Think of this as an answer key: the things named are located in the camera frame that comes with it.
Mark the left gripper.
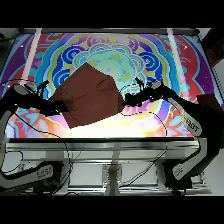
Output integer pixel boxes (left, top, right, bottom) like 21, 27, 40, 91
45, 99, 71, 117

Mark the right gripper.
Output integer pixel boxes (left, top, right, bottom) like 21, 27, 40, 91
122, 92, 148, 108

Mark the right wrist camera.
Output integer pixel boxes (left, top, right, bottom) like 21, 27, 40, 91
133, 77, 146, 93

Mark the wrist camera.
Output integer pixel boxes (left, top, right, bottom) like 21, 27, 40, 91
133, 77, 146, 93
36, 79, 51, 98

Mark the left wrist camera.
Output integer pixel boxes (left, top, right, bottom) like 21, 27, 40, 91
36, 79, 51, 98

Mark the black cable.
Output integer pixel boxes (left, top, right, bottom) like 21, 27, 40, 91
11, 111, 72, 192
118, 111, 168, 188

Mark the silver frame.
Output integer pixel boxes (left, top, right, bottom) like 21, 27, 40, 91
4, 137, 212, 196

